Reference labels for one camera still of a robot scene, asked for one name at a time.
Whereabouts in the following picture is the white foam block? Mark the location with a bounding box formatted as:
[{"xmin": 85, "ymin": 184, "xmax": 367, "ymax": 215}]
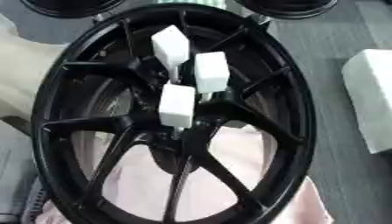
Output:
[{"xmin": 339, "ymin": 48, "xmax": 392, "ymax": 155}]

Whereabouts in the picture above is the cream padded object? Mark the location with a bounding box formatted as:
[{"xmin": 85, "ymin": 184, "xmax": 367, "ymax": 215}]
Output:
[{"xmin": 0, "ymin": 14, "xmax": 74, "ymax": 119}]

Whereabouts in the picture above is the black round wheel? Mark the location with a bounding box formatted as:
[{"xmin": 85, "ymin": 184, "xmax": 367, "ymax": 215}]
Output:
[
  {"xmin": 234, "ymin": 0, "xmax": 340, "ymax": 20},
  {"xmin": 19, "ymin": 0, "xmax": 128, "ymax": 19}
]

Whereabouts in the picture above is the white pin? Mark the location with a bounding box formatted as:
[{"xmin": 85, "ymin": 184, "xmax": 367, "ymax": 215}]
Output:
[
  {"xmin": 192, "ymin": 51, "xmax": 232, "ymax": 103},
  {"xmin": 156, "ymin": 83, "xmax": 198, "ymax": 138},
  {"xmin": 150, "ymin": 24, "xmax": 192, "ymax": 81}
]

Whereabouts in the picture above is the pale pink cloth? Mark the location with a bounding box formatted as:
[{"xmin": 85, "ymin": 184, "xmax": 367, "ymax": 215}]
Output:
[{"xmin": 31, "ymin": 125, "xmax": 336, "ymax": 224}]

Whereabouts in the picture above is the black spoked wheel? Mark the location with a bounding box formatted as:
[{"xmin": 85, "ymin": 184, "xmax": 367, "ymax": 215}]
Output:
[{"xmin": 29, "ymin": 3, "xmax": 319, "ymax": 224}]

